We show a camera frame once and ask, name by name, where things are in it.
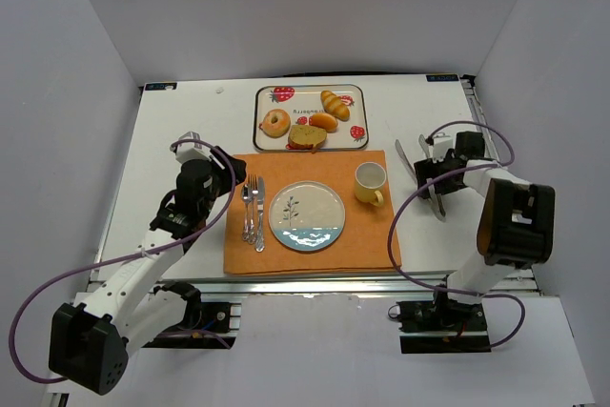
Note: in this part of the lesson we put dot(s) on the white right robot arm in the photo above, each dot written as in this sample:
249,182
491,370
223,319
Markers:
515,230

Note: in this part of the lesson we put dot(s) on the sliced loaf cake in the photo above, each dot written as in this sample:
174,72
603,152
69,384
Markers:
306,138

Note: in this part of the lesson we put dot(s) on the right corner label sticker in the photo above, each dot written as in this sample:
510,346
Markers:
442,77

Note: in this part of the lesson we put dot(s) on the orange cloth placemat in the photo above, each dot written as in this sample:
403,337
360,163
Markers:
364,245

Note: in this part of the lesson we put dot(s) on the corner label sticker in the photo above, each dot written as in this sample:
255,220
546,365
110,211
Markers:
160,86
442,77

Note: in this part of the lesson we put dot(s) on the left corner label sticker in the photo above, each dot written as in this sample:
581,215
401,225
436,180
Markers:
160,86

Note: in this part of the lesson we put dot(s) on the striped bread roll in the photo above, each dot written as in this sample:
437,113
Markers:
334,105

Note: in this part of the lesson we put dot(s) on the sugared donut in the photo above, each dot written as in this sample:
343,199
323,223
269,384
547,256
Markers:
275,123

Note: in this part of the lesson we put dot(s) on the yellow mug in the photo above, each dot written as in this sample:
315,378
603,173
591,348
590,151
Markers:
370,178

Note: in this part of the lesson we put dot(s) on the metal serving tongs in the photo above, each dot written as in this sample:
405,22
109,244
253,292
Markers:
421,174

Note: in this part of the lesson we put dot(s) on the white blue ceramic plate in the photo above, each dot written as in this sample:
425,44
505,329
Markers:
307,216

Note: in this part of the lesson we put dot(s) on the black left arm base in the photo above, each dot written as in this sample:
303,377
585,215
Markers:
206,324

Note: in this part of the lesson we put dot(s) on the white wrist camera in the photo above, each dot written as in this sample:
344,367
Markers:
190,149
440,144

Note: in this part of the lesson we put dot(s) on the silver fork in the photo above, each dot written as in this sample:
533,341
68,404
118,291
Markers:
252,190

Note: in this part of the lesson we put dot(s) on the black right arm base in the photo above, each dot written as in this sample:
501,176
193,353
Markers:
424,330

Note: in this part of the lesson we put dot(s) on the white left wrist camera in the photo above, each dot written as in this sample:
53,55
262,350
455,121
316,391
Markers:
190,149

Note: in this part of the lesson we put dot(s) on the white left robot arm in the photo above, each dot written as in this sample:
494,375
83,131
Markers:
92,341

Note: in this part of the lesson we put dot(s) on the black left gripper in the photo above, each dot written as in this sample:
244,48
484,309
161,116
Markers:
228,171

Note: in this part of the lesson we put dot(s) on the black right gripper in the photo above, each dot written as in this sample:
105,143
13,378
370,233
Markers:
430,176

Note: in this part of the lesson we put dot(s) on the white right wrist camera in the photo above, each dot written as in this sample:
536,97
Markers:
440,144

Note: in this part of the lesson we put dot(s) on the glossy orange bun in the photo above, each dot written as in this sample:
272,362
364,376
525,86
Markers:
324,121

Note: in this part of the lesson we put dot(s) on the white strawberry tray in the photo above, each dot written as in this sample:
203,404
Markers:
301,102

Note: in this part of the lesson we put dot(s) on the silver spoon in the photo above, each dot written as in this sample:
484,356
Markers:
246,199

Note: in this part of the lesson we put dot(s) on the silver table knife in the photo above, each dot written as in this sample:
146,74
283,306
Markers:
260,198

